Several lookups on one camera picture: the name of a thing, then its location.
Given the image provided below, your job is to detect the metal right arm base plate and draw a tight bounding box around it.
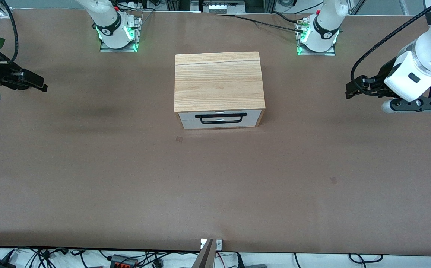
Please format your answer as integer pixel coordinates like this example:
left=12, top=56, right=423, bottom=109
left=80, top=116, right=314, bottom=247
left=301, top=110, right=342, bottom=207
left=100, top=17, right=142, bottom=52

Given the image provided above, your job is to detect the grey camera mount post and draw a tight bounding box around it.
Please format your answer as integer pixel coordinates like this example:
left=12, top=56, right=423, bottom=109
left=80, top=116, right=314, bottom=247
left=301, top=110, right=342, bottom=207
left=192, top=238, right=223, bottom=268

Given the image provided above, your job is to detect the long black table cable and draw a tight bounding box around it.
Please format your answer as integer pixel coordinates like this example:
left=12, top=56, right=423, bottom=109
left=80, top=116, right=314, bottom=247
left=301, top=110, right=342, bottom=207
left=218, top=13, right=305, bottom=33

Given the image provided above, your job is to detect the white drawer with black handle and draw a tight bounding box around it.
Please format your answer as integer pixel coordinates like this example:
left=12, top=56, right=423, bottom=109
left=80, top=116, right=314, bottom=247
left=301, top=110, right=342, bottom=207
left=178, top=109, right=262, bottom=130

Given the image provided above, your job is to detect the looped black floor cable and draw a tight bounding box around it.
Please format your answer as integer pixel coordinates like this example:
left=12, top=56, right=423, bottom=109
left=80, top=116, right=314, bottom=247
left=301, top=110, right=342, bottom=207
left=349, top=254, right=384, bottom=263

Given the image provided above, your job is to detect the black box with orange connectors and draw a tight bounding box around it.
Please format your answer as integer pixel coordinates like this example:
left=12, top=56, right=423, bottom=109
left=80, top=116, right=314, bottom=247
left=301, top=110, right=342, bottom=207
left=110, top=254, right=138, bottom=268

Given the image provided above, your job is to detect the white power strip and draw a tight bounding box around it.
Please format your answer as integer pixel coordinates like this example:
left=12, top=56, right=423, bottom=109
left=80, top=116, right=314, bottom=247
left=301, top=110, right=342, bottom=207
left=203, top=1, right=228, bottom=14

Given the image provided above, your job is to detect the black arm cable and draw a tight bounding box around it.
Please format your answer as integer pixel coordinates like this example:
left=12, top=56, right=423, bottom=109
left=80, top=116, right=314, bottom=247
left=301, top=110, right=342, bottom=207
left=351, top=0, right=431, bottom=92
left=0, top=0, right=19, bottom=64

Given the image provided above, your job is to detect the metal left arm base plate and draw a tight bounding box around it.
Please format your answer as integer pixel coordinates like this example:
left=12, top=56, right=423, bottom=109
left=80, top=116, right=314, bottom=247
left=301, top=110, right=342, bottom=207
left=297, top=19, right=337, bottom=56

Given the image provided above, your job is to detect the black equipment box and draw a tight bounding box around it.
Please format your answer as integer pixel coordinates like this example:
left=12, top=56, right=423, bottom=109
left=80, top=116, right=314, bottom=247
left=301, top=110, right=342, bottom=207
left=245, top=0, right=275, bottom=13

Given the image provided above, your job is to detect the black plug with cable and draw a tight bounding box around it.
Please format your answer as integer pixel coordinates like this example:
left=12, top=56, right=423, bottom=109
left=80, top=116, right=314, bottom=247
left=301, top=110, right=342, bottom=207
left=234, top=253, right=268, bottom=268

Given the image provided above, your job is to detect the light wooden drawer cabinet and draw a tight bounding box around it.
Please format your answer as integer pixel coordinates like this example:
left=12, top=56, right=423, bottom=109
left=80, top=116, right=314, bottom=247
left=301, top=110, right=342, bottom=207
left=174, top=51, right=266, bottom=129

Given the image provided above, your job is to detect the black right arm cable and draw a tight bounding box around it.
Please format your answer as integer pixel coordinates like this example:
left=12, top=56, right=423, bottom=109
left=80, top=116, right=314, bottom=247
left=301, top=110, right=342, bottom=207
left=0, top=0, right=19, bottom=64

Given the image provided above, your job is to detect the short black table cable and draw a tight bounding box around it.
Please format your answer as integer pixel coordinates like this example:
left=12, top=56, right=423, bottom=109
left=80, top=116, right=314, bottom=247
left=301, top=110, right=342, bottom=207
left=270, top=12, right=302, bottom=24

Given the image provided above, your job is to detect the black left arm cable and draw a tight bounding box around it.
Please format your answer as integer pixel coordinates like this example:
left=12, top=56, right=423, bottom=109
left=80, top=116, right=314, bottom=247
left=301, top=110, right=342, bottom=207
left=351, top=0, right=431, bottom=92

